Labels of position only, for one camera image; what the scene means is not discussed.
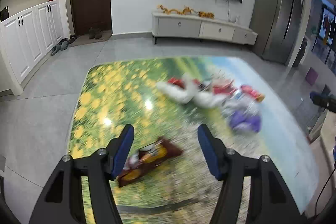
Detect pink NB snack bag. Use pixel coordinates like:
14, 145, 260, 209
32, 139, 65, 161
240, 85, 265, 103

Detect purple wrapper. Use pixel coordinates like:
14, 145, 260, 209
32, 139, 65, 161
228, 110, 261, 133

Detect brown snack bag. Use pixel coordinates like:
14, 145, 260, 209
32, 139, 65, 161
118, 136, 183, 188

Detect blue gloved right hand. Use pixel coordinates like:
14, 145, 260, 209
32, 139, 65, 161
309, 92, 319, 100

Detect purple stool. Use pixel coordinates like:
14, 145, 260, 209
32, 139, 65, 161
305, 67, 318, 86

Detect white plastic bag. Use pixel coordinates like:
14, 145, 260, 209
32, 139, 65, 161
156, 73, 228, 109

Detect red pink packet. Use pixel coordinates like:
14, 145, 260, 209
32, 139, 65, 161
211, 80, 237, 95

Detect grey steel refrigerator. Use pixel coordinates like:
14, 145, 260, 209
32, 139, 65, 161
249, 0, 303, 65

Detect red snack wrapper far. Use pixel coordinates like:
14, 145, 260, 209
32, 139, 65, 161
167, 77, 185, 89

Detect grey slippers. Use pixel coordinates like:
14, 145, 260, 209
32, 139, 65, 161
51, 35, 77, 56

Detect golden dragon figurine right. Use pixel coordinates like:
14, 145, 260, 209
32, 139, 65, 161
198, 11, 215, 19

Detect golden dragon figurine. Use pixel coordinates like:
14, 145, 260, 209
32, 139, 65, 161
198, 11, 215, 19
157, 5, 197, 15

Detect brown shoes pair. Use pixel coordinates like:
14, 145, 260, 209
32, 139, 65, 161
88, 28, 102, 40

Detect golden dragon figurine left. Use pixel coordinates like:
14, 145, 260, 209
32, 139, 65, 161
157, 5, 197, 15

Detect white TV console cabinet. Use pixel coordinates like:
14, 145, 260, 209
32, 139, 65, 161
152, 12, 257, 46

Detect black bag on shelf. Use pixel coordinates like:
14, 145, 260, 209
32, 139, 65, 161
1, 6, 9, 22

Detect white shoe cabinet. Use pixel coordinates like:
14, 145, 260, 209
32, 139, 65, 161
1, 0, 64, 96

